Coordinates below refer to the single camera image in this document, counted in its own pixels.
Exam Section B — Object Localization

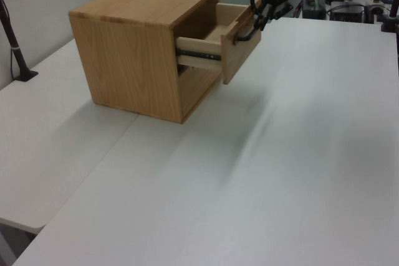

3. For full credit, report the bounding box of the black camera pole with base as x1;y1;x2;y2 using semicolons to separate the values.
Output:
0;0;39;82

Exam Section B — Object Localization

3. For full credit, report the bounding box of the wooden drawer with black handle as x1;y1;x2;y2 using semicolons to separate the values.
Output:
176;0;262;85

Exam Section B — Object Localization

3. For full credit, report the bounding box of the wooden cabinet box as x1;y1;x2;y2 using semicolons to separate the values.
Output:
68;0;223;125

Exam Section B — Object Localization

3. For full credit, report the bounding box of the black clamp pole stand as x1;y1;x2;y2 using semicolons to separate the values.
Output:
379;0;399;33

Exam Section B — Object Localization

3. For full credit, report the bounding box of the black electronics box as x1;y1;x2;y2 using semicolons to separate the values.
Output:
301;0;327;19

